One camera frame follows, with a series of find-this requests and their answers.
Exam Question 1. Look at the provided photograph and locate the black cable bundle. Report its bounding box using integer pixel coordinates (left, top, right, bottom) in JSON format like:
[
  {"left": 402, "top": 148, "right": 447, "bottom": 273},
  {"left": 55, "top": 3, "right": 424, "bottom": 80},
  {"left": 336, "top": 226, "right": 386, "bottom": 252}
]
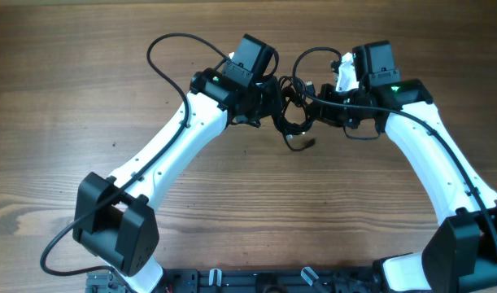
[{"left": 273, "top": 75, "right": 317, "bottom": 153}]

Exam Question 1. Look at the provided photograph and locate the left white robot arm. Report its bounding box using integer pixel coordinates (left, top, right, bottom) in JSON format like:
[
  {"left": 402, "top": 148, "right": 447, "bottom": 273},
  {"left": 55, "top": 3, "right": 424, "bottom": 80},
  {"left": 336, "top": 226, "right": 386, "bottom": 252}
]
[{"left": 72, "top": 34, "right": 281, "bottom": 292}]

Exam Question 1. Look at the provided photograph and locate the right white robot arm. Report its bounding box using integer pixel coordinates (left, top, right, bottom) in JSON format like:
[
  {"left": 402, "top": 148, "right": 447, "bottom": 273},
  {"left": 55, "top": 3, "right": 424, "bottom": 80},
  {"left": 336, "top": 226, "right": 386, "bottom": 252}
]
[{"left": 318, "top": 41, "right": 497, "bottom": 292}]

